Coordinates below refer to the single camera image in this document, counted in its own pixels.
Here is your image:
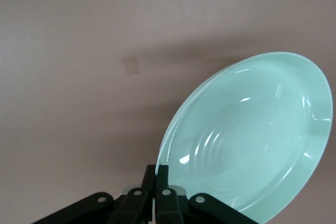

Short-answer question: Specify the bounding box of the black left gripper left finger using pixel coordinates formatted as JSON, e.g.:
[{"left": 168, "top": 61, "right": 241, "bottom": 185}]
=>
[{"left": 31, "top": 165, "right": 158, "bottom": 224}]

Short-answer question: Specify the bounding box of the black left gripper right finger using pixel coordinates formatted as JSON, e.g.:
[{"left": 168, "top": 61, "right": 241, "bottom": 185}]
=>
[{"left": 154, "top": 165, "right": 260, "bottom": 224}]

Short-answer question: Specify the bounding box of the pale green round plate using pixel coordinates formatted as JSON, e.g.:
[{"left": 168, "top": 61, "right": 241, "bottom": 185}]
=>
[{"left": 156, "top": 51, "right": 331, "bottom": 224}]

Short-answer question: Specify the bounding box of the brown table cover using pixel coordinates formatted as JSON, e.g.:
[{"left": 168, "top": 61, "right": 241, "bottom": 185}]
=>
[{"left": 0, "top": 0, "right": 336, "bottom": 224}]

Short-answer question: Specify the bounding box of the small brown tape patch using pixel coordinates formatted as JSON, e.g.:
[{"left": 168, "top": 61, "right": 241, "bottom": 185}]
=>
[{"left": 122, "top": 55, "right": 140, "bottom": 77}]

